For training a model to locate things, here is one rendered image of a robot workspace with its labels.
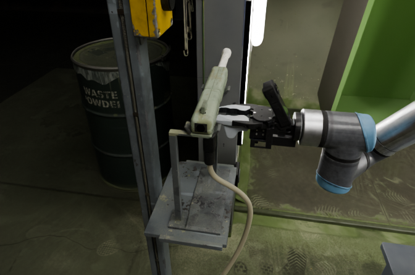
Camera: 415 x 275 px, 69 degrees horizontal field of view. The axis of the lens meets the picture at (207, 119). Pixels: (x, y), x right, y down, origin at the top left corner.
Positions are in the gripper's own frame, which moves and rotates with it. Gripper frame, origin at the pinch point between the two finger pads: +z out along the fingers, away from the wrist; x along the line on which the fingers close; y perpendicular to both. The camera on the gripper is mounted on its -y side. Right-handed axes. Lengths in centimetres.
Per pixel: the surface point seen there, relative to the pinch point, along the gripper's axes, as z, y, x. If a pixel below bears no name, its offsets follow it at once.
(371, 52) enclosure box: -77, 23, 126
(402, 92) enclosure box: -105, 51, 133
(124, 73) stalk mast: 21.8, -10.5, -3.5
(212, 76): 3.0, -5.2, 10.3
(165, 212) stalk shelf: 13.8, 30.2, -7.7
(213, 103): 0.4, -5.1, -4.7
